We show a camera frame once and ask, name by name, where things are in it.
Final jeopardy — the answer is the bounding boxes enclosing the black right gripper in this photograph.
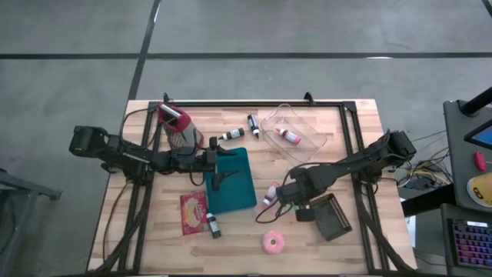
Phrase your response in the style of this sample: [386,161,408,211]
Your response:
[276,167,320,223]

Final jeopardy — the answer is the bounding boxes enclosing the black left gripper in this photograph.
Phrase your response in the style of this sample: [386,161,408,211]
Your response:
[191,136,240,192]

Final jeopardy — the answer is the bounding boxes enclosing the pink food colouring bottle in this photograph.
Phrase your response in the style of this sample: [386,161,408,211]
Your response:
[261,181,281,208]
[274,127,302,146]

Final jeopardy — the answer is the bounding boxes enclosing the teal plastic bin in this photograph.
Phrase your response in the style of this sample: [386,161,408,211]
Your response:
[203,147,258,215]

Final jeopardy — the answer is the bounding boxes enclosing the black food colouring bottle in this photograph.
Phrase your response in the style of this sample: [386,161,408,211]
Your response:
[218,127,245,142]
[205,212,223,239]
[247,113,261,139]

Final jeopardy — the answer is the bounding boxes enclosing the pink frosted toy donut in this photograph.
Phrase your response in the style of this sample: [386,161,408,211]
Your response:
[261,230,286,255]

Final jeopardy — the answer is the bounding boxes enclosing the red snack packet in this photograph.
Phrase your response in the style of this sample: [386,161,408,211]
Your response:
[179,191,211,236]

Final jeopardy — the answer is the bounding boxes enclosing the clear plastic bin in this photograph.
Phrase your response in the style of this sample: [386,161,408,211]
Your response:
[260,102,328,165]

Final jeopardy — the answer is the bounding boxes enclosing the black perforated tray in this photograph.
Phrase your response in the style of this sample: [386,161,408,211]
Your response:
[309,193,353,242]

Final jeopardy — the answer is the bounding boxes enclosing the red steel box grater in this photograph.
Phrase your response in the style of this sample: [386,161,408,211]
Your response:
[156,102,204,153]

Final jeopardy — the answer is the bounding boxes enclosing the white paper sheet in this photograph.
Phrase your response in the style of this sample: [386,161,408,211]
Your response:
[405,215,418,248]

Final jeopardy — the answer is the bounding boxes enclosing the black cart beam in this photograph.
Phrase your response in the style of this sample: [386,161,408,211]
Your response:
[401,183,457,219]

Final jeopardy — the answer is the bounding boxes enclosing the grey cart top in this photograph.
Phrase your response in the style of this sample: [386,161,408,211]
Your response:
[443,98,492,213]

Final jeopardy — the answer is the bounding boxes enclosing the backlit keyboard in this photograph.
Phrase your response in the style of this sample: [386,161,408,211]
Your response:
[447,219,492,270]

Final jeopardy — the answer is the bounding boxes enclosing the grey metal stand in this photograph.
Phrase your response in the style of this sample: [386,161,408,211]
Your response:
[0,168,63,277]

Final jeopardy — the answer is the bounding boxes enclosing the tablet screen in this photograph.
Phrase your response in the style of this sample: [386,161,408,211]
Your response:
[464,118,492,151]

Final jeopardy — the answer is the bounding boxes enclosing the black pole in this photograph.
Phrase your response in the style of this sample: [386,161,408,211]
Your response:
[460,86,492,117]

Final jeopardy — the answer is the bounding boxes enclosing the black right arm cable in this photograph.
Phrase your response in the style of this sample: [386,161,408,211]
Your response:
[254,199,299,225]

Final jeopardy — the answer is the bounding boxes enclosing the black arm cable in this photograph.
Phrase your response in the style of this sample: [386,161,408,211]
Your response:
[119,107,158,138]
[254,199,299,225]

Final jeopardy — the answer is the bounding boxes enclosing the black metal table frame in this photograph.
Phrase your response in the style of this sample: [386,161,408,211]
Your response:
[86,100,418,275]

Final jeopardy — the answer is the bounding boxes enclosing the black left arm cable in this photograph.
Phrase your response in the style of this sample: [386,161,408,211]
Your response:
[119,107,158,138]

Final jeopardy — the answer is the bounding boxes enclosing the thin brown cable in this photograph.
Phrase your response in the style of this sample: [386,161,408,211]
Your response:
[100,179,131,266]

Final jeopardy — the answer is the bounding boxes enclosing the tangled floor cables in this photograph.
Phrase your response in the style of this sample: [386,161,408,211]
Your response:
[395,130,455,193]

